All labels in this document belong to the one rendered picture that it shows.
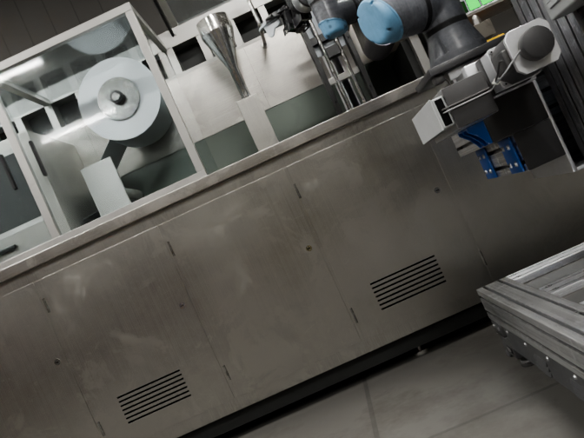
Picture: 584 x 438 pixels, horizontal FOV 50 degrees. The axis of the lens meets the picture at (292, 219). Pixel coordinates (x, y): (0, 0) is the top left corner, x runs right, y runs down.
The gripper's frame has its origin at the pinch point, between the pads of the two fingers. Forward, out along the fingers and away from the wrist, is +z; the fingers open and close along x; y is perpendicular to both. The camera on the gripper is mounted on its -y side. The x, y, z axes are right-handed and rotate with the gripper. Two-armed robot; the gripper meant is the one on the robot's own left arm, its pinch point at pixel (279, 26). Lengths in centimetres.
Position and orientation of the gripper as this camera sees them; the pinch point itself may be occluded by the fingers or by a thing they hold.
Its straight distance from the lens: 217.9
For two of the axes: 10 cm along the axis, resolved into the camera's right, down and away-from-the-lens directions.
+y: 3.0, 9.5, -0.7
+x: 8.9, -2.5, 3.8
